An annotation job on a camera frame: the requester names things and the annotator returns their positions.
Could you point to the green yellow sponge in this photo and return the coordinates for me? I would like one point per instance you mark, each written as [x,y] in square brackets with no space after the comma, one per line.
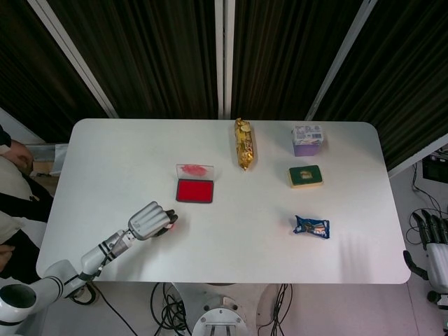
[305,176]

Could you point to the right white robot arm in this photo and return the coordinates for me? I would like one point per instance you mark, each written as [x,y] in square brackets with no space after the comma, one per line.
[437,297]

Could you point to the white frame floor rail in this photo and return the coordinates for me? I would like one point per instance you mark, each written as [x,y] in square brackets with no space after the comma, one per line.
[21,125]
[416,160]

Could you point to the white blue soap box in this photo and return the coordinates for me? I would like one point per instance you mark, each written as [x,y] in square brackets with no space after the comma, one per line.
[307,133]

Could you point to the dark pleated curtain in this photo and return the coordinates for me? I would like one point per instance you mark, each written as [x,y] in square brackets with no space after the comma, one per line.
[157,52]

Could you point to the red ink pad case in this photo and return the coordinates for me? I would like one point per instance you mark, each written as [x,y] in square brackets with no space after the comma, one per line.
[194,190]

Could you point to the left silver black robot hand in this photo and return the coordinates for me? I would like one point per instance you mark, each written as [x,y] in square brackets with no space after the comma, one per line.
[147,220]

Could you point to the white slanted frame post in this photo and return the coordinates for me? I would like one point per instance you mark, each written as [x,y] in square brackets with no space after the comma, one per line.
[337,59]
[70,49]

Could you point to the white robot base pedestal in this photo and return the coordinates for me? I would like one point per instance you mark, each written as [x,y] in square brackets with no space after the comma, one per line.
[220,315]

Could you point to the small pink object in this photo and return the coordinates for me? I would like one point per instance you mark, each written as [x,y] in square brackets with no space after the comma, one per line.
[171,227]

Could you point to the white upright frame post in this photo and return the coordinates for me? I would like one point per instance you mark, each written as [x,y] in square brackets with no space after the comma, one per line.
[218,52]

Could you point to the gold foil snack package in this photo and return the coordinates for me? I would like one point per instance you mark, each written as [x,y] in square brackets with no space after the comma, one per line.
[245,147]

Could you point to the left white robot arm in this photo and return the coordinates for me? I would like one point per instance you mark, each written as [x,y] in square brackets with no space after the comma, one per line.
[94,257]

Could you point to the blue cookie packet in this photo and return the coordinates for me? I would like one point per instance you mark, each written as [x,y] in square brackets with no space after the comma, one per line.
[311,227]

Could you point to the person in dark clothing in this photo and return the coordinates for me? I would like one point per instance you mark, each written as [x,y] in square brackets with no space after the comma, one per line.
[21,203]

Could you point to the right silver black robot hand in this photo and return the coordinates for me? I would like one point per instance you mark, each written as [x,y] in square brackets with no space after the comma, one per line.
[437,259]

